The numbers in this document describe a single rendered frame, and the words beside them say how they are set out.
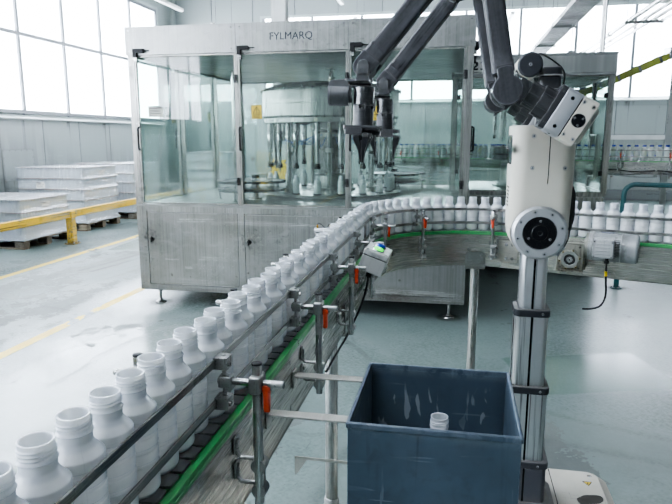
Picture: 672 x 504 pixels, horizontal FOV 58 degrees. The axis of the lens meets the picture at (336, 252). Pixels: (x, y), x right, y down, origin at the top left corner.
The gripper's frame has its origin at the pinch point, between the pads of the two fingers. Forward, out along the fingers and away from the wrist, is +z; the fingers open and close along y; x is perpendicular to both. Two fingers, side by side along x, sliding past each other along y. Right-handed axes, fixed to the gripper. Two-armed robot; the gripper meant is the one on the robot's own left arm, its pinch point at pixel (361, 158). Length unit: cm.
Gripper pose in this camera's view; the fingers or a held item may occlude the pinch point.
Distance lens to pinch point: 174.2
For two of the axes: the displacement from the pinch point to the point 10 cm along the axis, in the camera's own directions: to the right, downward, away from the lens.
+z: -0.3, 9.8, 1.8
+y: 9.8, 0.6, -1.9
